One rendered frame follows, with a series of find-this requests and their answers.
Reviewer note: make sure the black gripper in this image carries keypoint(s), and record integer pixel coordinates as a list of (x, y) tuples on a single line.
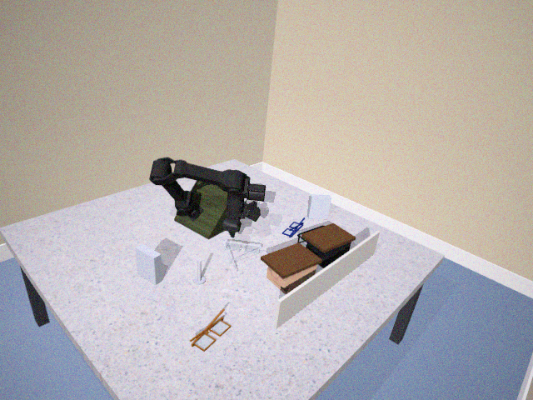
[(234, 212)]

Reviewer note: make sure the brown-framed glasses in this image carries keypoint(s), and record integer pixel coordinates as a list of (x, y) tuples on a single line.
[(204, 340)]

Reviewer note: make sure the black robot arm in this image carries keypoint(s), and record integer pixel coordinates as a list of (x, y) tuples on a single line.
[(234, 182)]

